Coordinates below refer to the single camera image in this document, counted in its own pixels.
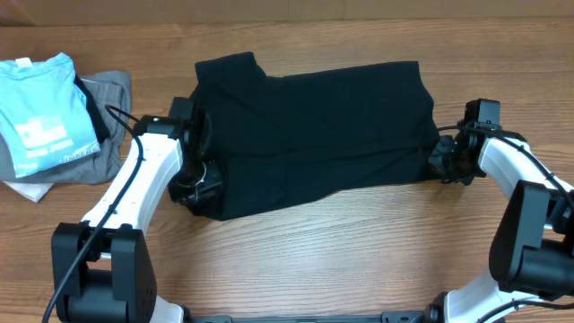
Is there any black t-shirt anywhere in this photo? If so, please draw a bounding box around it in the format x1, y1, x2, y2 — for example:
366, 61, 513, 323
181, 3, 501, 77
191, 52, 439, 221

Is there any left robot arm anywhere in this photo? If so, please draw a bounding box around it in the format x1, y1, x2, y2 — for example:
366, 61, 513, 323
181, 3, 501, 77
42, 115, 221, 322

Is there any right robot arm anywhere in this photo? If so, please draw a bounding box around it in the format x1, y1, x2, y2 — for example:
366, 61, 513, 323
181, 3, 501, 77
418, 127, 573, 322

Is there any black folded garment in stack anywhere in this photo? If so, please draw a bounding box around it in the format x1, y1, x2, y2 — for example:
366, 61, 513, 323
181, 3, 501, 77
74, 76, 110, 144

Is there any grey folded t-shirt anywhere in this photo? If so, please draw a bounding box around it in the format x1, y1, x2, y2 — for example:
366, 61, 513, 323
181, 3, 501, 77
1, 71, 132, 184

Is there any white folded garment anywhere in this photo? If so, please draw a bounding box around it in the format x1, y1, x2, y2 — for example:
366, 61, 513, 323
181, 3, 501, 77
4, 181, 53, 203

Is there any light blue folded t-shirt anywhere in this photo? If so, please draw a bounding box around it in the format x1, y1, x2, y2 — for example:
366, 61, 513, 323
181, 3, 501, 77
1, 53, 100, 179

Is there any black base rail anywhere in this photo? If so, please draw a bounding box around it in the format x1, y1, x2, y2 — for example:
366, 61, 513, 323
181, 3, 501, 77
183, 310, 444, 323

